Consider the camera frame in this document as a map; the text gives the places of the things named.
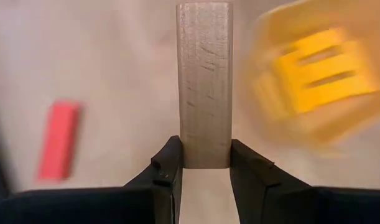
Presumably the red wooden block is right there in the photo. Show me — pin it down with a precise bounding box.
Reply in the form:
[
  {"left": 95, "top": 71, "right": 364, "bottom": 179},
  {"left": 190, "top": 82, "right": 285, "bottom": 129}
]
[{"left": 37, "top": 99, "right": 82, "bottom": 182}]

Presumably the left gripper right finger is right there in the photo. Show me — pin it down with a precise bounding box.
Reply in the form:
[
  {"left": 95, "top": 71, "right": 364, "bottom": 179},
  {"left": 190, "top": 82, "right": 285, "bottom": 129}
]
[{"left": 229, "top": 139, "right": 315, "bottom": 224}]

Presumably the plain wooden block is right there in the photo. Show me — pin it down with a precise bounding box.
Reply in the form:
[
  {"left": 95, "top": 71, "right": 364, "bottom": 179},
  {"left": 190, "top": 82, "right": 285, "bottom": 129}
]
[{"left": 175, "top": 1, "right": 234, "bottom": 170}]

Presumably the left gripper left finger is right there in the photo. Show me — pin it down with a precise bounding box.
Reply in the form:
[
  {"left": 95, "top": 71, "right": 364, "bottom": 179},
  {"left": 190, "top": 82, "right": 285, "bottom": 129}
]
[{"left": 124, "top": 135, "right": 183, "bottom": 224}]

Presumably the yellow plastic bin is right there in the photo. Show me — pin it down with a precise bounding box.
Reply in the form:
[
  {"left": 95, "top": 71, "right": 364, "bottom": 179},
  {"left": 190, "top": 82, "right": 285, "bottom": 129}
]
[{"left": 239, "top": 0, "right": 380, "bottom": 150}]

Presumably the yellow wooden block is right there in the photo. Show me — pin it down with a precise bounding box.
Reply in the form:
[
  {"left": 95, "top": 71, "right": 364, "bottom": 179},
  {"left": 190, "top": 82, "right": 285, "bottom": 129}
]
[
  {"left": 289, "top": 73, "right": 380, "bottom": 114},
  {"left": 278, "top": 27, "right": 349, "bottom": 62},
  {"left": 275, "top": 46, "right": 369, "bottom": 86}
]

